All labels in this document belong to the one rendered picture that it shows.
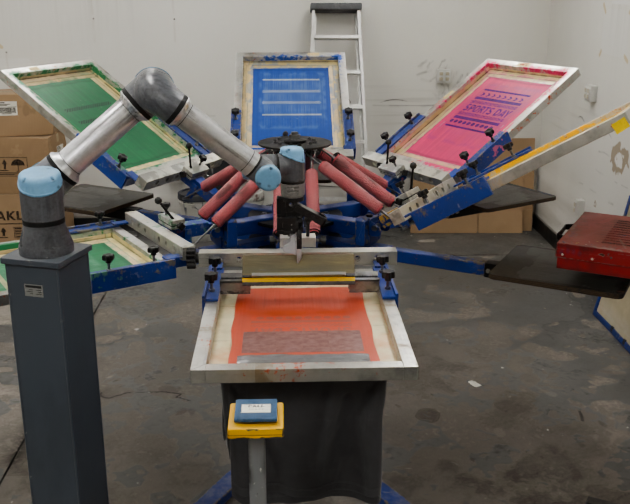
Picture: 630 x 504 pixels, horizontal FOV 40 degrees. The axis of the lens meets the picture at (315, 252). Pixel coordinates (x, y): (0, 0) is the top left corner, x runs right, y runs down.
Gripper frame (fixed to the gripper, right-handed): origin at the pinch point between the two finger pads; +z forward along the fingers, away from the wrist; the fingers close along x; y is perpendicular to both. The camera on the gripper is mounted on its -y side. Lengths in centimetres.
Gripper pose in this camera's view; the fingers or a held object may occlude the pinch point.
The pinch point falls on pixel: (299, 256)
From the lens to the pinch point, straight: 275.3
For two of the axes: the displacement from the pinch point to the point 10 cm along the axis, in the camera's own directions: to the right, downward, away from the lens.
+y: -10.0, 0.1, -0.3
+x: 0.4, 3.0, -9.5
